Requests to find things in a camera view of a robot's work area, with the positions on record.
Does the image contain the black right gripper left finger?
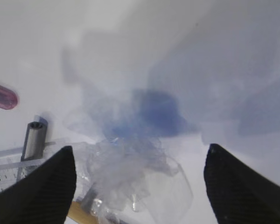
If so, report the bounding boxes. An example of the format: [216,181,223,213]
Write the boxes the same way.
[0,146,77,224]

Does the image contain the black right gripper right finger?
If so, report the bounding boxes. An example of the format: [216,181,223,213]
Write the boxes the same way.
[203,144,280,224]

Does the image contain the pink small scissors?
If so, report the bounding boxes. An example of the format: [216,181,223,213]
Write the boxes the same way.
[0,85,18,110]

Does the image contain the gold glitter pen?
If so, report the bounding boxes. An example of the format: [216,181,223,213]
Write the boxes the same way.
[67,202,98,224]

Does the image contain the silver glitter pen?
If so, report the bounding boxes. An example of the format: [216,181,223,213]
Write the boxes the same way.
[17,116,48,181]

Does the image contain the clear plastic ruler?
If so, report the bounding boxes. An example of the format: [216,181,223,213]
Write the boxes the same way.
[0,140,64,192]

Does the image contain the clear plastic sheet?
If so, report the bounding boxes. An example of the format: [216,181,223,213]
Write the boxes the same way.
[63,102,194,224]

